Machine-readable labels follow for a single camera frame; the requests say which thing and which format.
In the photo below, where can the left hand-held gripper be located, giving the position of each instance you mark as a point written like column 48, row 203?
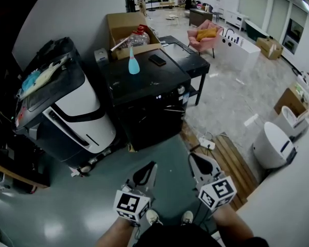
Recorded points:
column 130, row 204

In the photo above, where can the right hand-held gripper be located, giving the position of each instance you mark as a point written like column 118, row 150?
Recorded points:
column 216, row 192

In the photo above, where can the small clear glass jar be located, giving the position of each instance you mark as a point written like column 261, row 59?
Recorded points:
column 181, row 89

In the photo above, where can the black cabinet appliance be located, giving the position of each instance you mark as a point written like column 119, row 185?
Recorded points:
column 144, row 86

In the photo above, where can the person's right forearm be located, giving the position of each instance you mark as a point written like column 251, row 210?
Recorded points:
column 231, row 225

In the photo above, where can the person's left forearm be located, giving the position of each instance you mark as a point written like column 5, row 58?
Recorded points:
column 116, row 233

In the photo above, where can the white and black robot machine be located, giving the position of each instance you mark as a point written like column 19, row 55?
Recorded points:
column 79, row 104

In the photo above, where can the wooden pallet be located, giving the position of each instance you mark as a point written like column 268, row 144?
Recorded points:
column 231, row 163

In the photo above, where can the white power strip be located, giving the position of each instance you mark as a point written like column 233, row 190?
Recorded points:
column 207, row 143

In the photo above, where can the person's left shoe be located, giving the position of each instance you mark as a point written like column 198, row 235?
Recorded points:
column 152, row 217

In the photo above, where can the person's shoe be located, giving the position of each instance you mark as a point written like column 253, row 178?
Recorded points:
column 152, row 217
column 187, row 217

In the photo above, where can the person's right shoe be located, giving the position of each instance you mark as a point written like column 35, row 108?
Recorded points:
column 187, row 217

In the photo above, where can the person's black trousers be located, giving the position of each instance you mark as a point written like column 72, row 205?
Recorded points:
column 175, row 237

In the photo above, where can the white round robot appliance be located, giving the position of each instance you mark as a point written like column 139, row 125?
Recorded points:
column 270, row 145

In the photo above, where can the person's black shirt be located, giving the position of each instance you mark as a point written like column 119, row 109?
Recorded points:
column 260, row 242

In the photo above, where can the black table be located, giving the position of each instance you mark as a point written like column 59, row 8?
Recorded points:
column 195, row 63

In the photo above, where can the blue spray bottle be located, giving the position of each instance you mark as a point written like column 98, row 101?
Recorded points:
column 134, row 66

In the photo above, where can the black smartphone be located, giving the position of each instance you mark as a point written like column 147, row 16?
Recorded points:
column 157, row 60

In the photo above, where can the grey metal box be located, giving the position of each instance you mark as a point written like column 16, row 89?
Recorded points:
column 101, row 55

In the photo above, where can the yellow cushion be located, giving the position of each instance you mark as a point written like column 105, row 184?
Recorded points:
column 206, row 34

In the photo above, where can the metal tube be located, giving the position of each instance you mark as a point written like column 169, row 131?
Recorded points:
column 118, row 46

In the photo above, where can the clear plastic bottle red cap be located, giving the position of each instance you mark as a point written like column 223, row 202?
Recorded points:
column 139, row 38

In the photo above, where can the white and blue plastic bag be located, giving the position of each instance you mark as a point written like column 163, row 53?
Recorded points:
column 41, row 80

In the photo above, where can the brown desk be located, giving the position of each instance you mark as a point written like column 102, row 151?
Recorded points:
column 199, row 17

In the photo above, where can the white sideboard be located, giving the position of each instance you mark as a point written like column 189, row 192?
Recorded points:
column 237, row 18

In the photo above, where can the black bag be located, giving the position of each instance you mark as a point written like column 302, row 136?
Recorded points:
column 54, row 50

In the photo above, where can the built-in black ovens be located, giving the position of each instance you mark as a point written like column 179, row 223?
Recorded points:
column 293, row 36

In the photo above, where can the large open cardboard box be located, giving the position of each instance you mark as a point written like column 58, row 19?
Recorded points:
column 118, row 22

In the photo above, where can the black cabinet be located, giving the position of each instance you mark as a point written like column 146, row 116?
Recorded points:
column 130, row 4

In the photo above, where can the ceiling tube light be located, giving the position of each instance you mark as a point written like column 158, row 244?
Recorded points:
column 307, row 5

